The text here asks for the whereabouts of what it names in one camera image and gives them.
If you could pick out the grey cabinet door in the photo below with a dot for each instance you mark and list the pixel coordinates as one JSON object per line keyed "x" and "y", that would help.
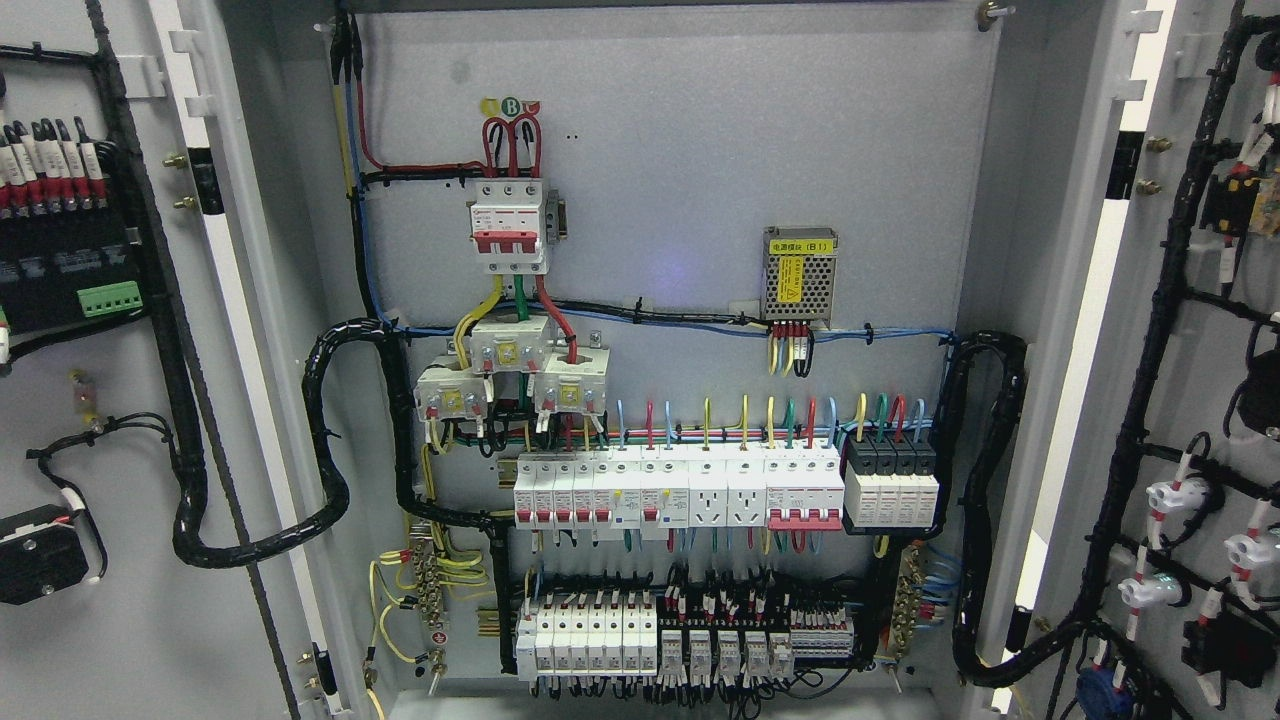
{"x": 1199, "y": 384}
{"x": 155, "y": 638}

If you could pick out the white current transformers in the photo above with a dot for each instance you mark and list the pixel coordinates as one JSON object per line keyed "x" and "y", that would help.
{"x": 509, "y": 355}

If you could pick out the white mini breaker row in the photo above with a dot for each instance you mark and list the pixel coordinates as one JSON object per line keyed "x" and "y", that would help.
{"x": 603, "y": 492}

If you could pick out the white socket module row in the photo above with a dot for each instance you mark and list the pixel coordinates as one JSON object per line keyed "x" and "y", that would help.
{"x": 726, "y": 487}

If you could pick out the metal mesh power supply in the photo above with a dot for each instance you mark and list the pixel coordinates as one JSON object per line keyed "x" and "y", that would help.
{"x": 799, "y": 274}

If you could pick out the red main circuit breaker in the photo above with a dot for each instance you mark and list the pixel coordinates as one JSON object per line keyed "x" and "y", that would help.
{"x": 509, "y": 226}

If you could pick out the black white surge protector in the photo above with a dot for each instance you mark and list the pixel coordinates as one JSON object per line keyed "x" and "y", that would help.
{"x": 890, "y": 488}

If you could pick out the lower white relay row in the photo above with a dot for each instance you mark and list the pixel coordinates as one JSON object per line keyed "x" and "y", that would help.
{"x": 680, "y": 645}

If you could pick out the brass left terminal bar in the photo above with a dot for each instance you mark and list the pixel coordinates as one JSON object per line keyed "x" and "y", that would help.
{"x": 427, "y": 563}

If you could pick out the brass terminal bar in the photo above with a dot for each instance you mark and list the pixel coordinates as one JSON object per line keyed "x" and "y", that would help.
{"x": 427, "y": 563}
{"x": 907, "y": 600}

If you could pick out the brass right terminal bar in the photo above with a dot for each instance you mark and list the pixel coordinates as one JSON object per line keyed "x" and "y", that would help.
{"x": 907, "y": 600}

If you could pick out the black digital power meter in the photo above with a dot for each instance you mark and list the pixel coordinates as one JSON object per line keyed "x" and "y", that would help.
{"x": 65, "y": 268}

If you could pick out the red handled circuit breaker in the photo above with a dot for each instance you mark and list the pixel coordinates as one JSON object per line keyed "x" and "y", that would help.
{"x": 804, "y": 489}

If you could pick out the white rotary selector switch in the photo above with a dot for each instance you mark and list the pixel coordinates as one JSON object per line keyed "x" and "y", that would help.
{"x": 41, "y": 553}

